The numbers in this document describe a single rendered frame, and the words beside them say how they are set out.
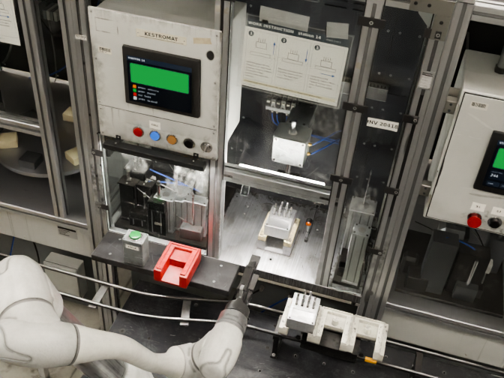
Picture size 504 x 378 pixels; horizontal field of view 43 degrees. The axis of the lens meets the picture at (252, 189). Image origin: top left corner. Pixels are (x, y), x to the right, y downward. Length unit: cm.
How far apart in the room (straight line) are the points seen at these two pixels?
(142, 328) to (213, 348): 72
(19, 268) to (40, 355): 24
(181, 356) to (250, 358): 55
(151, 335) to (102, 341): 86
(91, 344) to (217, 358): 38
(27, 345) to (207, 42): 96
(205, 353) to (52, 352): 46
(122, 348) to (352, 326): 93
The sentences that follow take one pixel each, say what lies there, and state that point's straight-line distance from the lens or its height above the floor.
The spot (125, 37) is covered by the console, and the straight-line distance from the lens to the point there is 202.
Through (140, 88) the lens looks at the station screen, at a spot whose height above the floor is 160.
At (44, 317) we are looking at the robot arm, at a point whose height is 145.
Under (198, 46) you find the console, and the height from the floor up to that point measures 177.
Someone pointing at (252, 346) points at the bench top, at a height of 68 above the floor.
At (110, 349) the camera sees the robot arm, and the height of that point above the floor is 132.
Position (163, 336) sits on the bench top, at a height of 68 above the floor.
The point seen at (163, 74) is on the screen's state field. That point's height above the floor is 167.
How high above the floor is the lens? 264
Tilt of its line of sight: 39 degrees down
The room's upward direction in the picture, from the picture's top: 5 degrees clockwise
